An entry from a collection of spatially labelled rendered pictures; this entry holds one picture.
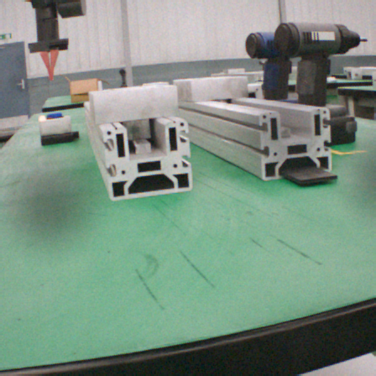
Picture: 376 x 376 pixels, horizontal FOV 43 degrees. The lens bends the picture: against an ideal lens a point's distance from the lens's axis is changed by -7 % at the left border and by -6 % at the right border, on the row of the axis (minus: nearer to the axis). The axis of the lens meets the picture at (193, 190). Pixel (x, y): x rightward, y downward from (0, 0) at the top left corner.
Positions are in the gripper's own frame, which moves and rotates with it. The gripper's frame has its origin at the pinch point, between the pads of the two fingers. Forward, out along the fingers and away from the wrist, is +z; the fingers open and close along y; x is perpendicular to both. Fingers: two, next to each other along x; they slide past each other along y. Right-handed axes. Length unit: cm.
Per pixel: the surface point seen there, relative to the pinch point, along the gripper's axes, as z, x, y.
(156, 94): 5, -61, 15
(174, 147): 11, -66, 16
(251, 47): -2.1, -25.3, 42.6
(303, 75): 4, -48, 43
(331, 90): 23, 219, 201
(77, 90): 8, 223, 10
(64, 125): 12.1, -4.0, 2.1
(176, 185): 16, -68, 16
